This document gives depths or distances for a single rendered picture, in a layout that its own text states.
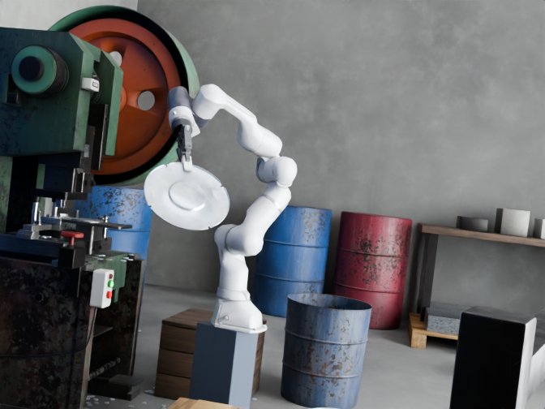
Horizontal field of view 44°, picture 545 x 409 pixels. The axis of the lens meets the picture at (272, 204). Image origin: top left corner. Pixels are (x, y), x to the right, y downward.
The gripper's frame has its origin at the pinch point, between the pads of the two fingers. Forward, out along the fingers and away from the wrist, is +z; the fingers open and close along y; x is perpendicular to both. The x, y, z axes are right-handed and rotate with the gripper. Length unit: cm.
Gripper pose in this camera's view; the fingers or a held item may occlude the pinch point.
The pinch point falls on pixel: (186, 164)
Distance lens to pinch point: 232.4
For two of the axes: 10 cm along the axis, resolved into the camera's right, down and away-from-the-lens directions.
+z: 1.8, 7.5, -6.3
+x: 9.2, 0.9, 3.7
